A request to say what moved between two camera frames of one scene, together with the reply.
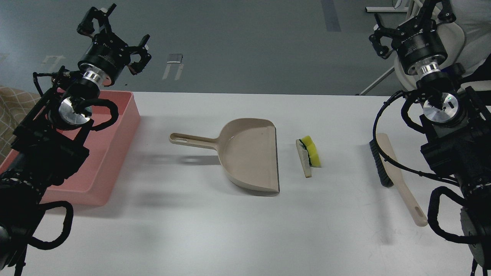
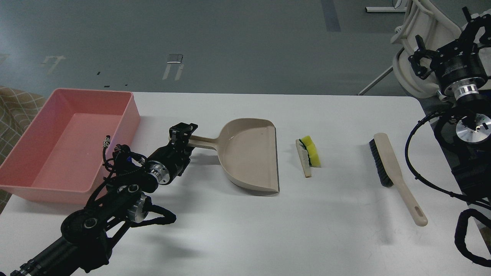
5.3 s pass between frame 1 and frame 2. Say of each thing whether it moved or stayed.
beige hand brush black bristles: stayed
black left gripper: moved
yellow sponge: stayed
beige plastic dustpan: stayed
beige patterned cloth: stayed
